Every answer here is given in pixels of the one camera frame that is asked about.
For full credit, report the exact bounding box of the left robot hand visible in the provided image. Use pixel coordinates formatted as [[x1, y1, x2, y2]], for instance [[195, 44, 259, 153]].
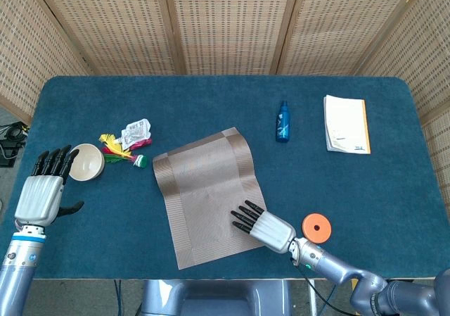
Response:
[[13, 144, 85, 227]]

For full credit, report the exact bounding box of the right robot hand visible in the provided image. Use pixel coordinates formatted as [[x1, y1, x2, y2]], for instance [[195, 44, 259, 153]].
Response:
[[230, 199, 297, 254]]

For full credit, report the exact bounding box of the white bowl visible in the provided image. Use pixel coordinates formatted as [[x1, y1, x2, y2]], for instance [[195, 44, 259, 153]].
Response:
[[68, 143, 105, 182]]

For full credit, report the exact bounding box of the beige woven placemat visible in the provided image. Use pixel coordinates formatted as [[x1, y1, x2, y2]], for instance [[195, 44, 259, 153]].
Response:
[[152, 127, 268, 270]]

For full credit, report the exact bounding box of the orange disc with hole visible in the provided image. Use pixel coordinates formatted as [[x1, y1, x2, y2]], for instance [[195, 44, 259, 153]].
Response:
[[302, 213, 333, 245]]

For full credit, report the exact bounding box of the white table leg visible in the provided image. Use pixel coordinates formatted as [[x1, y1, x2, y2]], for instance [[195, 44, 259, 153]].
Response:
[[307, 279, 318, 316]]

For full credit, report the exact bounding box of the grey-blue robot torso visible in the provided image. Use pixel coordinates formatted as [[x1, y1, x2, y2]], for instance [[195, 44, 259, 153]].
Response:
[[139, 279, 293, 316]]

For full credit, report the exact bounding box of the blue plastic bottle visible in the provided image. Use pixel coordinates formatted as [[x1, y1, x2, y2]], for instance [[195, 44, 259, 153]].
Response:
[[275, 100, 291, 144]]

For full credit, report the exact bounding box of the colourful feather shuttlecock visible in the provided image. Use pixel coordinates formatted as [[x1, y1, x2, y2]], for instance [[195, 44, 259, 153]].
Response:
[[98, 133, 148, 170]]

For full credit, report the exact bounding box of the crumpled silver snack wrapper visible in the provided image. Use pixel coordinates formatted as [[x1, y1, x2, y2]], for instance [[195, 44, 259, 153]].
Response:
[[119, 118, 154, 151]]

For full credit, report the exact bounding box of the white notebook with orange spine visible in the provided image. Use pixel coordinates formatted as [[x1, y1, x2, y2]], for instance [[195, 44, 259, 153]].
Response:
[[323, 94, 372, 155]]

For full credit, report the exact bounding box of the blue carpet table cover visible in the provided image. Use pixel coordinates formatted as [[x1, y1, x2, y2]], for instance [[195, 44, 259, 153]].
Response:
[[13, 75, 439, 281]]

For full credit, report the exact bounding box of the bamboo folding screen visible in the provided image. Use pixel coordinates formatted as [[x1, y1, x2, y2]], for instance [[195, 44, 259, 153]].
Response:
[[0, 0, 450, 197]]

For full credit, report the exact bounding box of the black equipment with cables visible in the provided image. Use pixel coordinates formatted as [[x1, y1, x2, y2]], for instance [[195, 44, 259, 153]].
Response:
[[0, 120, 31, 169]]

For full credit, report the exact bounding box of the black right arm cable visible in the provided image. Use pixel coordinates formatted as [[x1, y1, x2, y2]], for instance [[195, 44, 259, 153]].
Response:
[[291, 258, 340, 316]]

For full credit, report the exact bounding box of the blue cable under table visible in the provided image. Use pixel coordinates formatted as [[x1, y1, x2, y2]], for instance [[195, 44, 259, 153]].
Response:
[[112, 279, 124, 316]]

